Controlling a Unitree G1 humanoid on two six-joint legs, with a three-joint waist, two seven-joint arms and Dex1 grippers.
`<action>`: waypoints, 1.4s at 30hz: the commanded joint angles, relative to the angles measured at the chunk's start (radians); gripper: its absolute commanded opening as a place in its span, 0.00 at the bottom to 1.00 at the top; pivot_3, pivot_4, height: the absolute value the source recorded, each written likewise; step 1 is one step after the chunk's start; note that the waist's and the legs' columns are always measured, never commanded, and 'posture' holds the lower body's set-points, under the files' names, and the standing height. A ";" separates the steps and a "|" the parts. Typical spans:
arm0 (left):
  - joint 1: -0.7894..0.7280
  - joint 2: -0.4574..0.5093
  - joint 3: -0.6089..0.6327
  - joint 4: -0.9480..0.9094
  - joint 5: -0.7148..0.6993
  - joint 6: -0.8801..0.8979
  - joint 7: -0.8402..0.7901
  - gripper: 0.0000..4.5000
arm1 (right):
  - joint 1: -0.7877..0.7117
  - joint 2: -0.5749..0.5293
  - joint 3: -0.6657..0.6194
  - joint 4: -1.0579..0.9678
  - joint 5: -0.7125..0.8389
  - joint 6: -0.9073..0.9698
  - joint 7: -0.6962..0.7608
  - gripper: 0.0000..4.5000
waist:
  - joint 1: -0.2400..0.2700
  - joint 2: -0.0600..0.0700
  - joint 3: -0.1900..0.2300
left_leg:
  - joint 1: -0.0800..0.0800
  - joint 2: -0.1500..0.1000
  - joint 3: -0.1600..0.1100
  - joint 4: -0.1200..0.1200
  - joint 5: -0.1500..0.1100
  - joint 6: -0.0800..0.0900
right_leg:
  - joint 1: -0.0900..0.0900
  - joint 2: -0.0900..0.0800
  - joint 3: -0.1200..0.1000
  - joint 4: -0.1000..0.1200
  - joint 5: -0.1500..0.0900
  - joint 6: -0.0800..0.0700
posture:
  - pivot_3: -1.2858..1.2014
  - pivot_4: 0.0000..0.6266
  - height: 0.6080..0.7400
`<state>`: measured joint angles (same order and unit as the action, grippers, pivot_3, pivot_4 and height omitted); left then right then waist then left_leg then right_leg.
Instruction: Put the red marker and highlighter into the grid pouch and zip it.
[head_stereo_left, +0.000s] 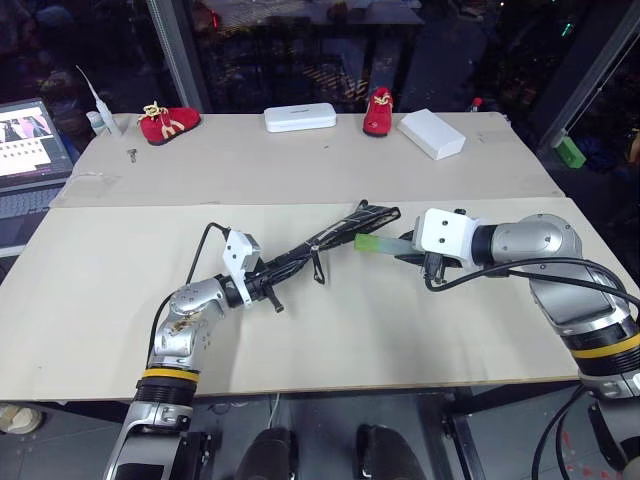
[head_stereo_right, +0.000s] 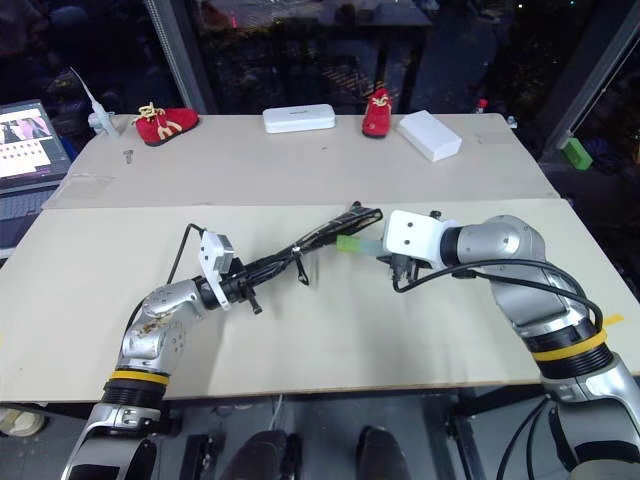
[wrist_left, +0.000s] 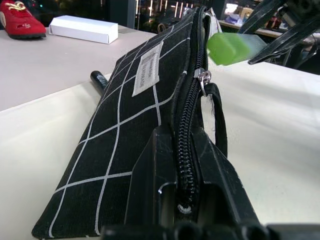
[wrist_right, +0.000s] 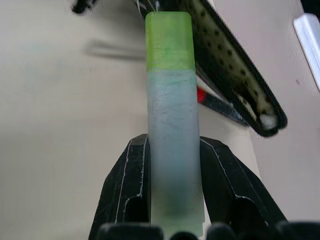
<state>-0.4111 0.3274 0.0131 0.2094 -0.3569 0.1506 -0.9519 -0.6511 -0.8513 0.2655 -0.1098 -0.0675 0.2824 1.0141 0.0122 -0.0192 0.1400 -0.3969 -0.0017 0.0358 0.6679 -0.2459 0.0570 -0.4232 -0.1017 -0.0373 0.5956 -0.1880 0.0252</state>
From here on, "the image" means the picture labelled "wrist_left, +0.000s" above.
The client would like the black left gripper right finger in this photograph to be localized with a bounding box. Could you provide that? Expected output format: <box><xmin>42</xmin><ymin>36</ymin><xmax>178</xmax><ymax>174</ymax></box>
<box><xmin>191</xmin><ymin>126</ymin><xmax>262</xmax><ymax>227</ymax></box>

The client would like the white cardboard box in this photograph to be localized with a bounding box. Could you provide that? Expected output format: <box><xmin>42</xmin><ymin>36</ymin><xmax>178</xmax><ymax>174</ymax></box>
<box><xmin>48</xmin><ymin>15</ymin><xmax>119</xmax><ymax>45</ymax></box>

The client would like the black white grid zipper pouch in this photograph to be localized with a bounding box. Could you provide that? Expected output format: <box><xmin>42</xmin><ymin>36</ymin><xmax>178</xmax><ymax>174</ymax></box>
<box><xmin>31</xmin><ymin>4</ymin><xmax>229</xmax><ymax>239</ymax></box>

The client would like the red shoe with gold buckle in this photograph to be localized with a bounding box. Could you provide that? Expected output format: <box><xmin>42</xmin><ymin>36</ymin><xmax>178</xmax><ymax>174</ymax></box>
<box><xmin>0</xmin><ymin>0</ymin><xmax>48</xmax><ymax>40</ymax></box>

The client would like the wooden background desk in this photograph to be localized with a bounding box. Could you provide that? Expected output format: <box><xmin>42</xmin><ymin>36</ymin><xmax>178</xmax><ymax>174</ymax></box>
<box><xmin>218</xmin><ymin>19</ymin><xmax>320</xmax><ymax>46</ymax></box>

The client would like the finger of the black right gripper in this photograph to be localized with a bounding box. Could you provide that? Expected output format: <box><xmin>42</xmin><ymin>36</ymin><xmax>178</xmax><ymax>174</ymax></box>
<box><xmin>237</xmin><ymin>0</ymin><xmax>292</xmax><ymax>35</ymax></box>
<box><xmin>247</xmin><ymin>13</ymin><xmax>320</xmax><ymax>66</ymax></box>

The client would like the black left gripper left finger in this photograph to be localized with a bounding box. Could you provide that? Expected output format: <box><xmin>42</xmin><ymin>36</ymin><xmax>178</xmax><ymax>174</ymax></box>
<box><xmin>123</xmin><ymin>124</ymin><xmax>181</xmax><ymax>227</ymax></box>

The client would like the green highlighter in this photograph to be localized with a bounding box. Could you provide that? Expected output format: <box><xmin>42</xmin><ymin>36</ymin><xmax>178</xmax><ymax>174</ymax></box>
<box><xmin>206</xmin><ymin>31</ymin><xmax>266</xmax><ymax>67</ymax></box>

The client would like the black marker pen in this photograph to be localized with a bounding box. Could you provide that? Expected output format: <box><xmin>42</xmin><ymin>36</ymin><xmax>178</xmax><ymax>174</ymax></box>
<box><xmin>89</xmin><ymin>70</ymin><xmax>109</xmax><ymax>94</ymax></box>

